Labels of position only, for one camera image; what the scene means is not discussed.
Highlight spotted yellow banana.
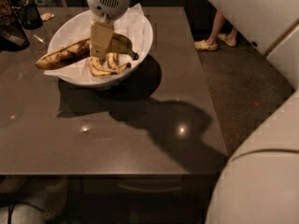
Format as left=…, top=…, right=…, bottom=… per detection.
left=36, top=34, right=139, bottom=70

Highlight white paper liner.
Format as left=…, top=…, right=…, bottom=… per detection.
left=44, top=3, right=148, bottom=83

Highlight yellow clog shoe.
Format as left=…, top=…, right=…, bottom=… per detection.
left=218, top=34, right=236, bottom=48
left=194, top=40, right=218, bottom=51

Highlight small wrapper on table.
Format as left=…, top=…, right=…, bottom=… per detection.
left=41, top=12, right=54, bottom=21

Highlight dark appliance at left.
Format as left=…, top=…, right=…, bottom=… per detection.
left=0, top=0, right=30, bottom=51

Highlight black mesh pen cup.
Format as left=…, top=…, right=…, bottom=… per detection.
left=16, top=0, right=43, bottom=30

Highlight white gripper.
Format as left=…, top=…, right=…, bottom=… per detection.
left=87, top=0, right=131, bottom=57

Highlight person's legs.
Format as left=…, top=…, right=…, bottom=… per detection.
left=206, top=10, right=239, bottom=47

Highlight right yellow clog shoe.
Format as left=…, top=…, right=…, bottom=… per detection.
left=218, top=34, right=236, bottom=48

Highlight drawer handle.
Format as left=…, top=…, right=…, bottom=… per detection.
left=118, top=184, right=182, bottom=193

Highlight left yellow clog shoe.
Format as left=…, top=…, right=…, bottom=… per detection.
left=194, top=40, right=218, bottom=51

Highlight white oval bowl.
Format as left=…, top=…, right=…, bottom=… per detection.
left=47, top=5, right=154, bottom=89

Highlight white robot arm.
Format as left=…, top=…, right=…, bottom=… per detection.
left=205, top=0, right=299, bottom=224

